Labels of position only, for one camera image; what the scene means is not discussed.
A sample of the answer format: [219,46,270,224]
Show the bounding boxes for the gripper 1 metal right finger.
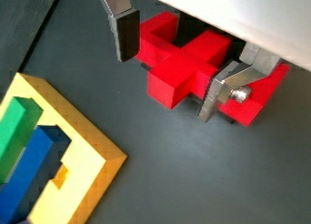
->
[198,43,281,122]

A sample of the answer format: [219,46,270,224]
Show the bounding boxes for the gripper 1 metal left finger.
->
[101,0,141,62]

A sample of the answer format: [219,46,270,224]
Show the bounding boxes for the red interlocking puzzle block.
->
[137,12,290,126]

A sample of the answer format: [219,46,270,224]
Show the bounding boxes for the yellow wooden puzzle board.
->
[0,73,127,224]

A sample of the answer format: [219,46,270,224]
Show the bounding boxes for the green puzzle block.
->
[0,97,43,184]

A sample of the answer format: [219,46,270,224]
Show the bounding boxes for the blue puzzle block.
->
[0,126,71,224]

